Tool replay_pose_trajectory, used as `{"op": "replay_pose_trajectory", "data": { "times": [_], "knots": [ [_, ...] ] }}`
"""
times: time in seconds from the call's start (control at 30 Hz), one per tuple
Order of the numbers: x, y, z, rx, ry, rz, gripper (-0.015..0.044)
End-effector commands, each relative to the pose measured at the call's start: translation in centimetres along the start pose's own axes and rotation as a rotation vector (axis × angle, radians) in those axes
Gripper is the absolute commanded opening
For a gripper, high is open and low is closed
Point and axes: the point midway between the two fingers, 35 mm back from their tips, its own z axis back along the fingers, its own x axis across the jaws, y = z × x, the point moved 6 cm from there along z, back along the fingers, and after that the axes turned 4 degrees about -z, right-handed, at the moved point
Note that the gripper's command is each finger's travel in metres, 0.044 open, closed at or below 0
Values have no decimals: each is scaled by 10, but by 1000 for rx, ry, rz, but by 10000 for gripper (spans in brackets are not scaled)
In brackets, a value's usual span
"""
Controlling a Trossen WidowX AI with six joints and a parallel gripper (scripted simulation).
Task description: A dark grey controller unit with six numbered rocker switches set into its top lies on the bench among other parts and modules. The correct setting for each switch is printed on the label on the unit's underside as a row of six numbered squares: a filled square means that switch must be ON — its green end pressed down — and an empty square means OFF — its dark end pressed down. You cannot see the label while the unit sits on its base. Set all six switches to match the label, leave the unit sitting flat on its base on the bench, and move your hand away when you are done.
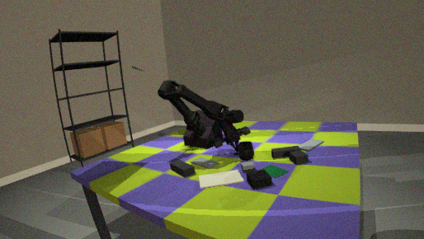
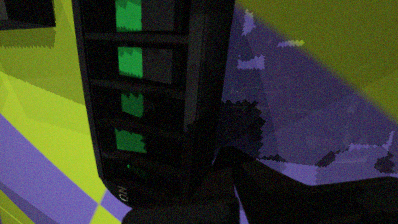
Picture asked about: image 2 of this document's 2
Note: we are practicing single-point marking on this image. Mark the dark grey rectangular box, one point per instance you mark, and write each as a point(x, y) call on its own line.
point(26, 14)

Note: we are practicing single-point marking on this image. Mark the dark grey controller unit with white label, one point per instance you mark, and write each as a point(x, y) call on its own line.
point(152, 78)

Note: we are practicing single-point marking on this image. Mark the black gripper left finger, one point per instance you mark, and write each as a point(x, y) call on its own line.
point(213, 203)

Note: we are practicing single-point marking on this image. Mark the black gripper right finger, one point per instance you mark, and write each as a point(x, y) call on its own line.
point(270, 197)

